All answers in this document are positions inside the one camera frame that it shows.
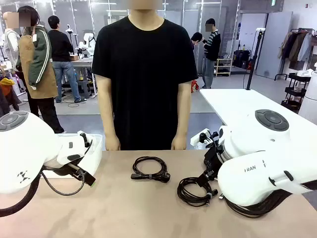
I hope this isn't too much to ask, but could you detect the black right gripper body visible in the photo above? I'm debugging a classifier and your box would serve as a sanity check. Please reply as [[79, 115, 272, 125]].
[[203, 142, 225, 175]]

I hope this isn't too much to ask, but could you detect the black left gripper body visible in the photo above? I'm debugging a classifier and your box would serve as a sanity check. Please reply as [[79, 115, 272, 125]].
[[42, 157, 86, 176]]

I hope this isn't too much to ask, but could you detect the thin black cable gray tie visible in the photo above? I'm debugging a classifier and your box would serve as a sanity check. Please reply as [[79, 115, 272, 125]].
[[177, 176, 225, 208]]

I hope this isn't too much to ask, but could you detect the thick black power cord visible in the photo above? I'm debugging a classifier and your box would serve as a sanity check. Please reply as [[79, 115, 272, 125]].
[[130, 156, 171, 181]]

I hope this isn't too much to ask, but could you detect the person's left forearm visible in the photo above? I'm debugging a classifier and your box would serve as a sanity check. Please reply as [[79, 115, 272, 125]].
[[174, 106, 192, 139]]

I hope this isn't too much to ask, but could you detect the person's right forearm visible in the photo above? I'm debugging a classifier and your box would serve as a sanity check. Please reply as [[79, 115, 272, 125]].
[[98, 105, 118, 139]]

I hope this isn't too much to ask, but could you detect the person's left hand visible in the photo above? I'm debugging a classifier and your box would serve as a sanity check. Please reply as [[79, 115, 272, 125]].
[[170, 135, 188, 151]]

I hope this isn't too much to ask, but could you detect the person's right hand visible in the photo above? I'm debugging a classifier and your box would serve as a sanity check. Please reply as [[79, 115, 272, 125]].
[[105, 135, 121, 151]]

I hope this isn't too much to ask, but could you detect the clear plastic storage container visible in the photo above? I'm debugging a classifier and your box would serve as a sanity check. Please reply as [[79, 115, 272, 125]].
[[44, 133, 103, 179]]

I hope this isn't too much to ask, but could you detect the white side table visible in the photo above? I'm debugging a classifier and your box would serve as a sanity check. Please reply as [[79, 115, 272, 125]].
[[199, 88, 317, 149]]

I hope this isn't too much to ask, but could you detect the gray plastic stool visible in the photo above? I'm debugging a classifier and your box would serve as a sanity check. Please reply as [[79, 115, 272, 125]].
[[76, 80, 91, 99]]

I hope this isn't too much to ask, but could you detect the wooden shoe rack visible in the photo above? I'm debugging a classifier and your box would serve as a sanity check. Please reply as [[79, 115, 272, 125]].
[[213, 58, 234, 77]]

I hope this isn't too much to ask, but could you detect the woman in brown apron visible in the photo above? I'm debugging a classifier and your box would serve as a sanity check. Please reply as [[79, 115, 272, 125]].
[[15, 5, 65, 134]]

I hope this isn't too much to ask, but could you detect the black bags pile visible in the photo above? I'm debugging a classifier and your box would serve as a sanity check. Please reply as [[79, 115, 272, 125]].
[[232, 49, 254, 70]]

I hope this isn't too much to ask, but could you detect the black utility cart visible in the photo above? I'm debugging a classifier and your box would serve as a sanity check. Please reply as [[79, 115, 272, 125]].
[[280, 71, 312, 113]]

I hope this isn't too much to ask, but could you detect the person in black t-shirt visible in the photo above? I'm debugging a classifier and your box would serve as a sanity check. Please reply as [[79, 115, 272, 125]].
[[91, 0, 199, 151]]

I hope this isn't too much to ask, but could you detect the gray background workbench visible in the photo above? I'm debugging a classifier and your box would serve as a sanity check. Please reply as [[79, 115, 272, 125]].
[[71, 57, 97, 97]]

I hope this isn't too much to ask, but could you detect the black pole with white top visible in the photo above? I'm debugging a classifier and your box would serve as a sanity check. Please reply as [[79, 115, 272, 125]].
[[246, 27, 266, 91]]

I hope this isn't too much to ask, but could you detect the man in striped sweater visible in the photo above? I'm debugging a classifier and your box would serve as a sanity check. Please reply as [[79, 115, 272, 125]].
[[201, 18, 222, 89]]

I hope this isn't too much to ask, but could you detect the white cylindrical machine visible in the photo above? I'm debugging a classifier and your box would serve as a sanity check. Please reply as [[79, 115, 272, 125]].
[[298, 70, 317, 119]]

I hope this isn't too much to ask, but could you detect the bending person with black hair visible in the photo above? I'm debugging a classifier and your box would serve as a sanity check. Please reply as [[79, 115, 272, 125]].
[[190, 32, 204, 52]]

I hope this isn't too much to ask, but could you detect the man in black shirt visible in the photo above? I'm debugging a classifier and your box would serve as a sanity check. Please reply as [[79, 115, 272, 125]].
[[47, 15, 88, 104]]

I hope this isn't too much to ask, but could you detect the gray partition panel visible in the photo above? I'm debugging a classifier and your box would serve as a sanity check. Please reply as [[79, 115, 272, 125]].
[[256, 11, 293, 80]]

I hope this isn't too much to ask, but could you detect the person in white top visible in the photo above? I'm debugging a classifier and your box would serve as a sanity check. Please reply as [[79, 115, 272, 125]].
[[0, 11, 21, 75]]

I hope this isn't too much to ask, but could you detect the black stand with white head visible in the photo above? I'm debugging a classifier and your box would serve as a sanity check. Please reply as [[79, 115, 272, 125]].
[[65, 23, 74, 55]]

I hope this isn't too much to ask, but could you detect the coat rack with clothes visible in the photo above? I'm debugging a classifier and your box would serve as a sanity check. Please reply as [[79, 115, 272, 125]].
[[273, 27, 317, 81]]

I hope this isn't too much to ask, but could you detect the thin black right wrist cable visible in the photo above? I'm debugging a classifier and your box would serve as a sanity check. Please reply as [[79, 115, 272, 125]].
[[205, 129, 219, 150]]

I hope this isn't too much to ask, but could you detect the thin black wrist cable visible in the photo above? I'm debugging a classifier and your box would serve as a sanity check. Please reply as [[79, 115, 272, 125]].
[[40, 170, 87, 197], [205, 129, 219, 150]]

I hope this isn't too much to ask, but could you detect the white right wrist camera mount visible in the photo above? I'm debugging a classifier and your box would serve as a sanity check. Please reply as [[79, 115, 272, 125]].
[[190, 128, 211, 150]]

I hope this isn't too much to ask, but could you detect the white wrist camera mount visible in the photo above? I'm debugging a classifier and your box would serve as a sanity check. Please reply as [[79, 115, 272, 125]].
[[190, 128, 211, 150], [77, 131, 94, 149]]

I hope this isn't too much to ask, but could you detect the thin black left wrist cable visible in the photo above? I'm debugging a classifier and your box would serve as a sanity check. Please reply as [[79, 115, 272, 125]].
[[40, 170, 87, 197]]

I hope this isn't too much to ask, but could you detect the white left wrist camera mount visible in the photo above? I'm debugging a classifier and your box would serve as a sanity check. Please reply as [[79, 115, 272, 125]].
[[77, 131, 94, 149]]

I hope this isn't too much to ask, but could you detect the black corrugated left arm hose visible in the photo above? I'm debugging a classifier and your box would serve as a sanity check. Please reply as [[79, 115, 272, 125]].
[[0, 173, 42, 218]]

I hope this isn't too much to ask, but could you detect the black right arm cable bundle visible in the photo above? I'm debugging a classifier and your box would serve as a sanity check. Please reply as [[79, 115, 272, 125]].
[[224, 180, 317, 219]]

